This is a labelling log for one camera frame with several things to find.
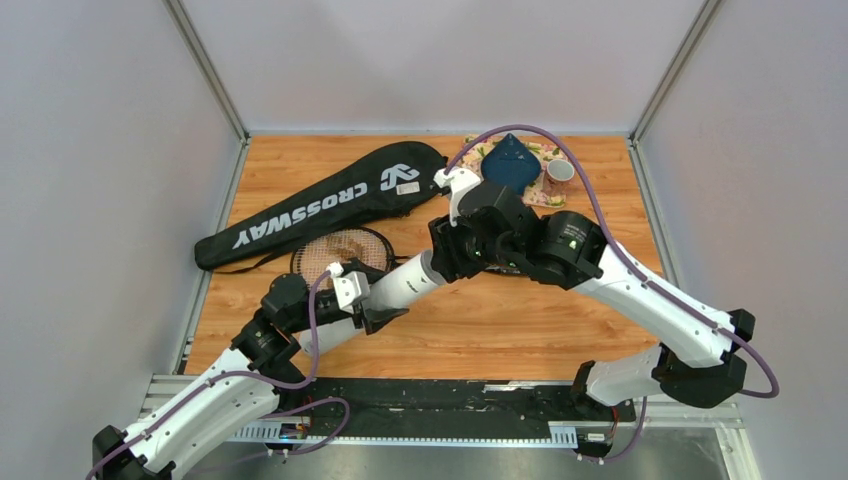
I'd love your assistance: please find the white shuttlecock tube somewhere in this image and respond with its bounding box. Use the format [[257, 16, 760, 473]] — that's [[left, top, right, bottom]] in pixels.
[[299, 250, 447, 357]]

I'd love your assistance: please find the black racket bag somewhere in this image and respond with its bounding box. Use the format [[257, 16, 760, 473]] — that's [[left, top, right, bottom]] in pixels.
[[194, 141, 448, 271]]

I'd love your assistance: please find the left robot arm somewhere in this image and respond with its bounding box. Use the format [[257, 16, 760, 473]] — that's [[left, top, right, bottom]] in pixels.
[[87, 251, 445, 479]]

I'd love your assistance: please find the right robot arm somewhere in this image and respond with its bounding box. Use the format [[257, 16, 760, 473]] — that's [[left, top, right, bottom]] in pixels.
[[428, 181, 755, 419]]

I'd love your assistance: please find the upper badminton racket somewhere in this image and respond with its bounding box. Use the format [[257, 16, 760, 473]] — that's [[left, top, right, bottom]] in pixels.
[[289, 227, 412, 285]]

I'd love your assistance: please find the badminton racket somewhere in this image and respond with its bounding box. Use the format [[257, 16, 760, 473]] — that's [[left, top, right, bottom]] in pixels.
[[286, 227, 527, 292], [289, 227, 412, 285]]

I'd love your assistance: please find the lower badminton racket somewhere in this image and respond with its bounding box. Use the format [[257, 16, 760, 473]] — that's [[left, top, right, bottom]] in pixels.
[[286, 227, 527, 292]]

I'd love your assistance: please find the floral tray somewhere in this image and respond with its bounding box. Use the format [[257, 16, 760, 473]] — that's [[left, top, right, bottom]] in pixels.
[[456, 134, 572, 208]]

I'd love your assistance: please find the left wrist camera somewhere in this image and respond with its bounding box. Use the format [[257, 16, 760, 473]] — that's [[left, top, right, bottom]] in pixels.
[[326, 262, 370, 314]]

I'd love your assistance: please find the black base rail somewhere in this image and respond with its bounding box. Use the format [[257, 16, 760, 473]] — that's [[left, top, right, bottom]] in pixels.
[[277, 378, 638, 457]]

